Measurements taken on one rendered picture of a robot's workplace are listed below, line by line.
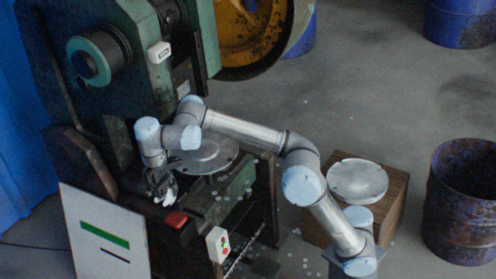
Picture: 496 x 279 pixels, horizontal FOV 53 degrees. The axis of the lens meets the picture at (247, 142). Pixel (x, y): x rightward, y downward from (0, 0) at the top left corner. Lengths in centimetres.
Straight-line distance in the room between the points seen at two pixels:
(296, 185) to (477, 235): 120
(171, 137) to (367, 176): 123
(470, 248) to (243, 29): 145
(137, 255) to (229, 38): 102
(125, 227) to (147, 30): 95
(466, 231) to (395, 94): 150
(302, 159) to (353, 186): 89
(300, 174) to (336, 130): 187
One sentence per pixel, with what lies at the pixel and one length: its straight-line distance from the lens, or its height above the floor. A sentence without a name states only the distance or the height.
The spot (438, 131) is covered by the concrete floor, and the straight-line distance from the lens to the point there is 340.
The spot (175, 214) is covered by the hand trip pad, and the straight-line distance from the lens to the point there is 181.
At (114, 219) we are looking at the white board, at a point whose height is 51.
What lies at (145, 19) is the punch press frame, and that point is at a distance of 157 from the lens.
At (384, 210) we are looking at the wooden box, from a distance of 235.
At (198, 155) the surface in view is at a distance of 198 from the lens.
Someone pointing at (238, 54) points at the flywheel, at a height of 105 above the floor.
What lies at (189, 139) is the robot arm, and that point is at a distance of 146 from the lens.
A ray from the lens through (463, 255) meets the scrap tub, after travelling 260.
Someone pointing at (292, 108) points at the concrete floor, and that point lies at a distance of 353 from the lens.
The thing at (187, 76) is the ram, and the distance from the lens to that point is 187.
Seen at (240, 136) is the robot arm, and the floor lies 108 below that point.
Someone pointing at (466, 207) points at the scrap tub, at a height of 41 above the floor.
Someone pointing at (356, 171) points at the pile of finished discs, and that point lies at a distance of 246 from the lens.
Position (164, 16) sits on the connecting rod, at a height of 137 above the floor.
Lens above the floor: 206
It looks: 39 degrees down
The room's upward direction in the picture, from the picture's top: 6 degrees counter-clockwise
